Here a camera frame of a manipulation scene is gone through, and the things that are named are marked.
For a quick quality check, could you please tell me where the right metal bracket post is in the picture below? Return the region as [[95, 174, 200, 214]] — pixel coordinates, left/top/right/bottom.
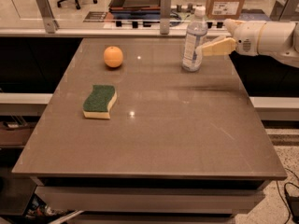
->
[[270, 0, 299, 21]]

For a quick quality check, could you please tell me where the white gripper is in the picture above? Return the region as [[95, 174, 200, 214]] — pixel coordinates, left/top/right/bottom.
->
[[195, 19, 265, 56]]

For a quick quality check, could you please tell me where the middle metal bracket post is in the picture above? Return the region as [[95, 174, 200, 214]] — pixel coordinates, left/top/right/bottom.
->
[[160, 0, 171, 35]]

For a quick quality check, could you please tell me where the black power adapter with cable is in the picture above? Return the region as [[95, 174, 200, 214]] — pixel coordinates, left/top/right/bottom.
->
[[275, 168, 299, 224]]

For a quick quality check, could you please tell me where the orange fruit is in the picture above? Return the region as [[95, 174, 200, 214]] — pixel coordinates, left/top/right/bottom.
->
[[104, 46, 123, 68]]

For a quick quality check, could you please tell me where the green yellow sponge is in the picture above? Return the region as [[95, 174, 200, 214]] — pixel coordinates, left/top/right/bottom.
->
[[83, 85, 117, 119]]

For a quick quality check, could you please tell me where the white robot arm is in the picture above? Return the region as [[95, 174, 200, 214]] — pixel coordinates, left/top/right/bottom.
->
[[195, 19, 299, 68]]

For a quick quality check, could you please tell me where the cardboard box with label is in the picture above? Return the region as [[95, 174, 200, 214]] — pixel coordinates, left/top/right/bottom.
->
[[206, 0, 245, 20]]

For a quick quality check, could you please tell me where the metal bracket post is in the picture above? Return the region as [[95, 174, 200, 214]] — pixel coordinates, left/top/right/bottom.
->
[[36, 0, 58, 34], [270, 0, 299, 21], [160, 0, 171, 35]]

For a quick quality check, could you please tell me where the left metal bracket post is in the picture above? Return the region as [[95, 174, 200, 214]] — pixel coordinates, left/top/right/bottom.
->
[[36, 0, 58, 34]]

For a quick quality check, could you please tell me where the clear blue plastic bottle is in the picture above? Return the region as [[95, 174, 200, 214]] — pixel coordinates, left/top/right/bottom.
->
[[182, 7, 208, 72]]

